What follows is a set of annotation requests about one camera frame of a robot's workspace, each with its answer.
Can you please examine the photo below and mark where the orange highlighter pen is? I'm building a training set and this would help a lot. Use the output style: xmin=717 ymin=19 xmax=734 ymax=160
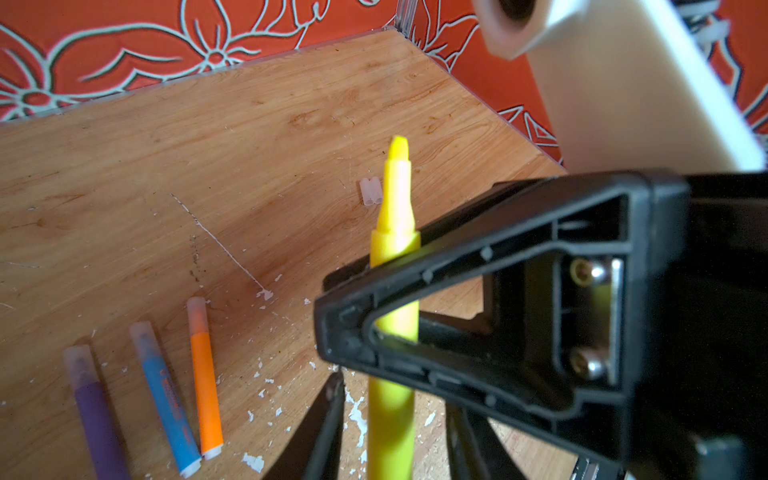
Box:
xmin=186 ymin=297 xmax=224 ymax=460

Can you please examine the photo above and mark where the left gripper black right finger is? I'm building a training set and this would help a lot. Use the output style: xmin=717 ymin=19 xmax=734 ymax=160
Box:
xmin=445 ymin=403 xmax=525 ymax=480

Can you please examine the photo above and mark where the yellow highlighter pen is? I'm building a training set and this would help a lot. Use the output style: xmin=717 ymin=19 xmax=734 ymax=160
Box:
xmin=367 ymin=136 xmax=421 ymax=479

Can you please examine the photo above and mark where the clear pen cap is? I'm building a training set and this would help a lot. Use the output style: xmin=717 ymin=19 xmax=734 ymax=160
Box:
xmin=359 ymin=177 xmax=383 ymax=207

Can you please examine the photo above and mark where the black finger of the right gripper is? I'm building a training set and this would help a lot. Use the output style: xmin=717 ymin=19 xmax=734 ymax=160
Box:
xmin=314 ymin=170 xmax=690 ymax=462

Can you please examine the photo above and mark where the blue highlighter pen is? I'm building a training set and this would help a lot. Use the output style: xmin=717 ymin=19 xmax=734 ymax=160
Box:
xmin=129 ymin=321 xmax=202 ymax=479

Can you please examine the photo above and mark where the purple highlighter pen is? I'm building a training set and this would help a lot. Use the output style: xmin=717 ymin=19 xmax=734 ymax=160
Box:
xmin=63 ymin=345 xmax=130 ymax=479

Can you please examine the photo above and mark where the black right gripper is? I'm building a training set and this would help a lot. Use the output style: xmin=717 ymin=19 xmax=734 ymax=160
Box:
xmin=627 ymin=172 xmax=767 ymax=479

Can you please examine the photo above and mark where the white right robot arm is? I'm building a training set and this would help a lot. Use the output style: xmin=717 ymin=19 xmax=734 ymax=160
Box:
xmin=314 ymin=1 xmax=767 ymax=479

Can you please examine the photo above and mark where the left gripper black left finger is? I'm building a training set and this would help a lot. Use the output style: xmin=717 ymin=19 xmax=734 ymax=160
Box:
xmin=263 ymin=370 xmax=346 ymax=480

